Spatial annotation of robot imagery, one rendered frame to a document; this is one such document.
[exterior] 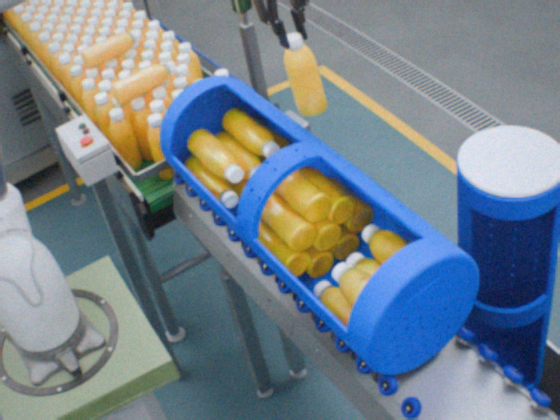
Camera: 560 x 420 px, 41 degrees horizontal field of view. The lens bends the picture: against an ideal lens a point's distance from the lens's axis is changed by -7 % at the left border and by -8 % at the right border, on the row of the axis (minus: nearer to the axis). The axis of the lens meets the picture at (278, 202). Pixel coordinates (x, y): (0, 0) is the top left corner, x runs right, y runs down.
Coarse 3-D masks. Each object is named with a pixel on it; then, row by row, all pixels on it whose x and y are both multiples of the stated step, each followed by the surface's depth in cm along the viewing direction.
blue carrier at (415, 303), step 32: (192, 96) 193; (224, 96) 204; (256, 96) 193; (192, 128) 203; (288, 128) 177; (288, 160) 166; (320, 160) 190; (256, 192) 166; (384, 192) 159; (256, 224) 167; (384, 224) 174; (416, 224) 148; (416, 256) 139; (448, 256) 140; (384, 288) 138; (416, 288) 140; (448, 288) 145; (352, 320) 142; (384, 320) 138; (416, 320) 144; (448, 320) 151; (384, 352) 144; (416, 352) 150
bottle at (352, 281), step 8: (344, 272) 156; (352, 272) 154; (360, 272) 153; (344, 280) 153; (352, 280) 152; (360, 280) 151; (368, 280) 151; (344, 288) 153; (352, 288) 151; (360, 288) 150; (344, 296) 153; (352, 296) 151; (352, 304) 152
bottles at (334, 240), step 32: (192, 160) 200; (256, 160) 193; (224, 192) 190; (352, 192) 179; (320, 224) 171; (352, 224) 174; (288, 256) 169; (320, 256) 173; (352, 256) 164; (320, 288) 162
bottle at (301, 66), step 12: (300, 48) 166; (288, 60) 167; (300, 60) 166; (312, 60) 168; (288, 72) 169; (300, 72) 168; (312, 72) 169; (300, 84) 170; (312, 84) 170; (300, 96) 172; (312, 96) 172; (324, 96) 175; (300, 108) 175; (312, 108) 174; (324, 108) 176
